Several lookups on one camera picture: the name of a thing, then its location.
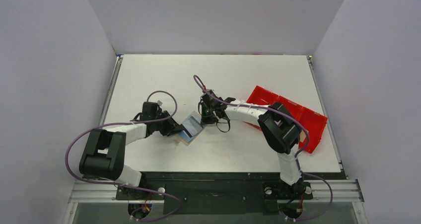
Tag black looped cable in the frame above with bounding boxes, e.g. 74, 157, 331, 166
216, 117, 232, 133

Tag aluminium frame rail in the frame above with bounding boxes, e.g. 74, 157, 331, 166
75, 55, 363, 224

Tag red plastic bin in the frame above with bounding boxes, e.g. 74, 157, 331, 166
247, 86, 328, 154

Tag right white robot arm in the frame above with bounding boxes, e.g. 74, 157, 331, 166
199, 90, 302, 198

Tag beige leather card holder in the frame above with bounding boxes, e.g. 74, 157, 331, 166
176, 111, 205, 146

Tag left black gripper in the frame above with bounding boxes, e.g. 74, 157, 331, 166
152, 111, 183, 137

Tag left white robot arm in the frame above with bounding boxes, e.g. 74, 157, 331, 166
79, 101, 185, 199

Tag gold credit card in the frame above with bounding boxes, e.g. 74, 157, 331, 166
299, 129, 307, 143

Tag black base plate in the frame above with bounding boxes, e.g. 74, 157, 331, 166
116, 170, 347, 216

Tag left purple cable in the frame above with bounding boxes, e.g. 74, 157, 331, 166
64, 90, 182, 213

